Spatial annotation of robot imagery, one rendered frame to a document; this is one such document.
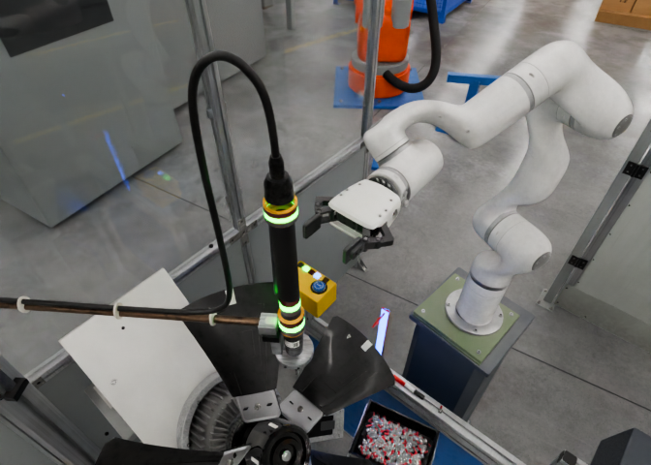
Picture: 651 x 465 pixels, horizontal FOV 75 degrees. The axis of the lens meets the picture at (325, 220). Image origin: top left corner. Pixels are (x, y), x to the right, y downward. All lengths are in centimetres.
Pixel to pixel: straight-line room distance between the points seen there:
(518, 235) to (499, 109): 45
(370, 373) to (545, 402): 159
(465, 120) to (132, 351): 87
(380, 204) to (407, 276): 211
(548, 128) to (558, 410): 176
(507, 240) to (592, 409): 160
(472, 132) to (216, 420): 81
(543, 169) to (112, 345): 108
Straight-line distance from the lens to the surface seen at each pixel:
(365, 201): 73
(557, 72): 94
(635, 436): 115
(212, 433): 107
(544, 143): 113
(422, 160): 82
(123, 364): 110
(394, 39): 448
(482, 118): 86
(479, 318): 147
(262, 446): 95
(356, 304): 265
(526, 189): 117
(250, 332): 92
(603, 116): 104
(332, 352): 112
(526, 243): 121
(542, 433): 252
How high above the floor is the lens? 216
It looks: 43 degrees down
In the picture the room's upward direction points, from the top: straight up
